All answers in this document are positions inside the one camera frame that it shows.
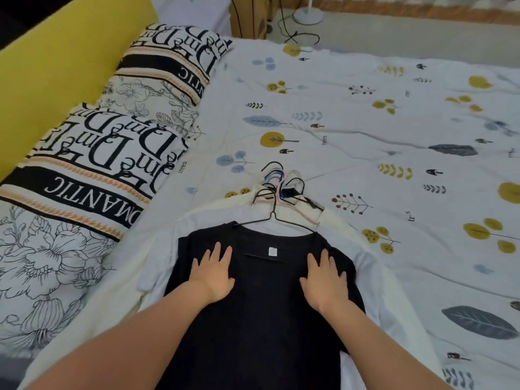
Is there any black t-shirt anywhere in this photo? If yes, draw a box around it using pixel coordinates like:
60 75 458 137
156 222 366 390

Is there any person's right hand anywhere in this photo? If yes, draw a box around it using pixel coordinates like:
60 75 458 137
300 249 350 316

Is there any person's left forearm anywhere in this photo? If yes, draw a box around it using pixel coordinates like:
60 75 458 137
24 279 216 390

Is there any purple curtain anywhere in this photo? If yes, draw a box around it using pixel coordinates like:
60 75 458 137
280 0 520 25

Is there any person's left hand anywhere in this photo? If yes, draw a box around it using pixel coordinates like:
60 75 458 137
188 241 236 305

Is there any black white printed pillow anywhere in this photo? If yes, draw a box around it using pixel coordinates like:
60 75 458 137
97 23 235 134
0 102 190 358

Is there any person's right forearm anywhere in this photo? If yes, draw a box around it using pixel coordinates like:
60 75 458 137
321 298 452 390

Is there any black power cable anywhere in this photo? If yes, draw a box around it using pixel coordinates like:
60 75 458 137
278 0 321 46

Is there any white standing fan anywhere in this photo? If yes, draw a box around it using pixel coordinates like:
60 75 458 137
292 0 324 25

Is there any grey bed sheet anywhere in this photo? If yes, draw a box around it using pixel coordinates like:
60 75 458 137
0 353 35 390

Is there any cream padded jacket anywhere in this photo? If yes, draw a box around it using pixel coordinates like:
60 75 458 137
18 192 444 390

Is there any black wire hanger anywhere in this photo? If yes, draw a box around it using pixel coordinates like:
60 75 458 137
261 161 284 183
282 177 326 212
232 187 317 237

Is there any yellow black bed headboard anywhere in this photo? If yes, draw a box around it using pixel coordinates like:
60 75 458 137
0 0 159 183

